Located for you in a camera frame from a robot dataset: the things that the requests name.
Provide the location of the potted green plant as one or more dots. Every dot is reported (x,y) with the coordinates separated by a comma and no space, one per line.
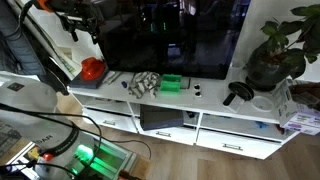
(290,45)

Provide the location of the black flat screen television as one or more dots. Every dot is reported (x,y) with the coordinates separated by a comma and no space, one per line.
(193,38)

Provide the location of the grey patterned cloth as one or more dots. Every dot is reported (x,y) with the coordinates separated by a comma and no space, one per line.
(143,82)

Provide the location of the white cardboard box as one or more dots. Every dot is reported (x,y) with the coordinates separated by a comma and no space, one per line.
(295,109)

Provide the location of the white round bowl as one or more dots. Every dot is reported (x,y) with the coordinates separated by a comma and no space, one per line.
(262,104)

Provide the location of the black glasses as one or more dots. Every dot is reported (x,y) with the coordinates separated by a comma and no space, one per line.
(197,89)

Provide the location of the grey padded jacket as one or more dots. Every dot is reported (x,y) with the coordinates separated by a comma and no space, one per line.
(17,53)

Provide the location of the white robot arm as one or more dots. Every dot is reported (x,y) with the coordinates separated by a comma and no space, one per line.
(29,100)

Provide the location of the small blue object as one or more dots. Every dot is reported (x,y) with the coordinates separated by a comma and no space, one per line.
(124,84)

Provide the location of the black frying pan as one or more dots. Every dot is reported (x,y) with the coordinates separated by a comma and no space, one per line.
(240,89)

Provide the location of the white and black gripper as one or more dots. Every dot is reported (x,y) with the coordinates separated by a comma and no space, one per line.
(79,14)

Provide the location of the white tv cabinet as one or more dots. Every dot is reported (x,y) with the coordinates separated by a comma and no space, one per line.
(207,122)

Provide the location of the dark grey flat box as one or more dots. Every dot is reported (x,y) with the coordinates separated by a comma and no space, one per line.
(78,82)

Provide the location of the red hat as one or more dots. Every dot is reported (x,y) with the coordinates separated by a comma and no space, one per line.
(92,68)

